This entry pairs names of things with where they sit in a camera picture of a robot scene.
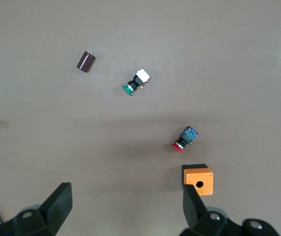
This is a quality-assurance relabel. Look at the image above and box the red push button switch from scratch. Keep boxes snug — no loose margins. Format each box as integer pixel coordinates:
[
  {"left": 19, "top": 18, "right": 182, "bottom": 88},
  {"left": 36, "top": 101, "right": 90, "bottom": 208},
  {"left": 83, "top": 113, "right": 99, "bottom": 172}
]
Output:
[{"left": 171, "top": 125, "right": 199, "bottom": 153}]

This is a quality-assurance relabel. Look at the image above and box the dark maroon capacitor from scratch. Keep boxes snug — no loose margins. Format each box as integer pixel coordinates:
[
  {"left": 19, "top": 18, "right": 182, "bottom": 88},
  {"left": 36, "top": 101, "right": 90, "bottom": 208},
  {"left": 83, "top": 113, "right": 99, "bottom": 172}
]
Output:
[{"left": 76, "top": 50, "right": 98, "bottom": 74}]

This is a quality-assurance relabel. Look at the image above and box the orange button enclosure box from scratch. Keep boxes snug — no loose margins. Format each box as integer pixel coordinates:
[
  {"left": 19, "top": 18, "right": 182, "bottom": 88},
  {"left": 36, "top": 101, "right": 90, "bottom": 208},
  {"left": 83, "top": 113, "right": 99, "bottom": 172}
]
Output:
[{"left": 181, "top": 163, "right": 215, "bottom": 197}]

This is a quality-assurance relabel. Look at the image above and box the green push button switch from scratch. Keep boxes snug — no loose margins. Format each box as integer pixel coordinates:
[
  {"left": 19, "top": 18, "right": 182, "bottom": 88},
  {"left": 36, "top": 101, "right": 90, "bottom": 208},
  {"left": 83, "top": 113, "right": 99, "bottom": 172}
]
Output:
[{"left": 122, "top": 68, "right": 151, "bottom": 96}]

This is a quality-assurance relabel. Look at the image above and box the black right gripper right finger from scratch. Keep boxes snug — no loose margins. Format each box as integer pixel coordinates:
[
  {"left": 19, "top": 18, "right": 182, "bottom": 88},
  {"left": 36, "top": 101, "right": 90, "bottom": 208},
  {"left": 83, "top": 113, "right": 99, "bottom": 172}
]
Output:
[{"left": 179, "top": 184, "right": 279, "bottom": 236}]

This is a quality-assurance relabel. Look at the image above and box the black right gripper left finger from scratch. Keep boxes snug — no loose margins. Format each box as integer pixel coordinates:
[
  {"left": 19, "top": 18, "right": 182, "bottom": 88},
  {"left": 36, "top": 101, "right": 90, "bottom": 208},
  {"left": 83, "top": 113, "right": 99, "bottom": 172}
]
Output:
[{"left": 0, "top": 181, "right": 73, "bottom": 236}]

